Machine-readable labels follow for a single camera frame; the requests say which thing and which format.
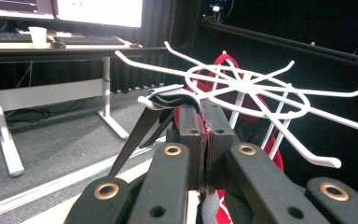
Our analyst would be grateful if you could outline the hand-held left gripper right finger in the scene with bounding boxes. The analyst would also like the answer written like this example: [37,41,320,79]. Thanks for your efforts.
[202,100,241,189]

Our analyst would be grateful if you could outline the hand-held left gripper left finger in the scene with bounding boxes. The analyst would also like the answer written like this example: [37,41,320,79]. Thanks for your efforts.
[167,104,209,191]

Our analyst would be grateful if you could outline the grey sun visor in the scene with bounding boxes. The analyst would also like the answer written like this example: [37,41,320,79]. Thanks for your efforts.
[108,83,203,177]

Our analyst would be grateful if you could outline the white wire hook rack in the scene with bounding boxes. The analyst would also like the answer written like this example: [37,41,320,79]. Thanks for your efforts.
[115,40,358,170]

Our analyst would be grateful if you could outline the black curtain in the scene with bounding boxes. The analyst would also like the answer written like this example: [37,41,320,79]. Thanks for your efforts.
[108,0,200,94]

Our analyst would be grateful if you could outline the black keyboard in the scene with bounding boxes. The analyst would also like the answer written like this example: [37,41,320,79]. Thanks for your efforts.
[53,35,126,47]
[0,31,34,44]

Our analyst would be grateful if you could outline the white-legged office desk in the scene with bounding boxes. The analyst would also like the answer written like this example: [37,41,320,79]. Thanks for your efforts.
[0,40,169,178]

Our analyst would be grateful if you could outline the bright computer monitor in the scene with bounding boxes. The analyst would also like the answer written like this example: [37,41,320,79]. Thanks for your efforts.
[55,0,145,29]

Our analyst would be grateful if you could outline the black computer mouse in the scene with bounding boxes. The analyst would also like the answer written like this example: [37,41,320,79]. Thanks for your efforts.
[50,40,67,50]

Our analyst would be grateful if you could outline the white paper cup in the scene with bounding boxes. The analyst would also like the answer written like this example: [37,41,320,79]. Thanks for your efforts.
[28,26,48,49]

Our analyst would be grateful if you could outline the dark computer monitor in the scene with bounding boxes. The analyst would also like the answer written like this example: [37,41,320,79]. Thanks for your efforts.
[0,0,56,21]

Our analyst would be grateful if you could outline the grey cord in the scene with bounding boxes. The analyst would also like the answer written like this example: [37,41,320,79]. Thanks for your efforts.
[198,189,222,224]

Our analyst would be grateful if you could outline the camera on stand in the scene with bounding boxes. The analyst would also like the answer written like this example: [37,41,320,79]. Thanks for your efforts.
[209,2,223,15]

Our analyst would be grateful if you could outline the dark floor cables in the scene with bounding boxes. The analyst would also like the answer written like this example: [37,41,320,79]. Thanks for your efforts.
[8,98,87,124]

